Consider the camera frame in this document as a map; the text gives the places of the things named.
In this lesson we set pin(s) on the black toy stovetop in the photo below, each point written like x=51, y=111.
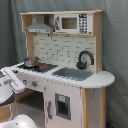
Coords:
x=41, y=67

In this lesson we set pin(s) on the grey toy sink basin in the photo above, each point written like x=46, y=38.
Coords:
x=73, y=74

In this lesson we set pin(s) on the white toy microwave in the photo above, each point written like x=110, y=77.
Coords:
x=74, y=23

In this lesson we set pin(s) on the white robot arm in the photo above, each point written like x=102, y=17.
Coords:
x=9, y=86

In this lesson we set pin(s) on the wooden toy kitchen set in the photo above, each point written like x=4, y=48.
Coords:
x=87, y=97

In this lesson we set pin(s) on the white robot base shell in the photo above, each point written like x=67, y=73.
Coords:
x=20, y=121

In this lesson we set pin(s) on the white flat gripper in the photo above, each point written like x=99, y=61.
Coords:
x=16, y=84

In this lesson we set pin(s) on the grey toy range hood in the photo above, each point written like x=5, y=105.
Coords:
x=39, y=26

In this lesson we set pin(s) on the black toy faucet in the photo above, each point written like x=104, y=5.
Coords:
x=82, y=63

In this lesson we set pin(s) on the small silver toy pot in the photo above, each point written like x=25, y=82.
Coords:
x=31, y=61

